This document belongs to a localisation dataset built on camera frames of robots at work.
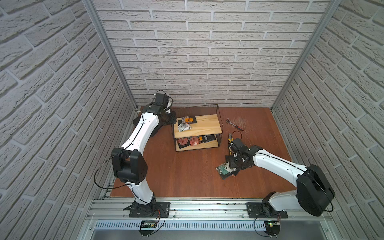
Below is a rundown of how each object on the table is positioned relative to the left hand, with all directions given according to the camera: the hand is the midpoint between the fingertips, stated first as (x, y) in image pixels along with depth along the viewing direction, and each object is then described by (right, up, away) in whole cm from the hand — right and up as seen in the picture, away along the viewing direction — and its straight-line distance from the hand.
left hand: (176, 117), depth 86 cm
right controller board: (+49, -54, -16) cm, 75 cm away
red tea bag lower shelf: (+2, -16, +12) cm, 20 cm away
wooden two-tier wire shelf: (+13, -6, +2) cm, 14 cm away
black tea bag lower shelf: (+19, -14, +14) cm, 27 cm away
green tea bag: (+27, -31, +1) cm, 41 cm away
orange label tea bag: (+7, -2, +4) cm, 8 cm away
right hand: (+35, -28, +1) cm, 45 cm away
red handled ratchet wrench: (+36, -2, +24) cm, 43 cm away
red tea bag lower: (+10, -16, +12) cm, 22 cm away
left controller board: (-12, -54, -13) cm, 57 cm away
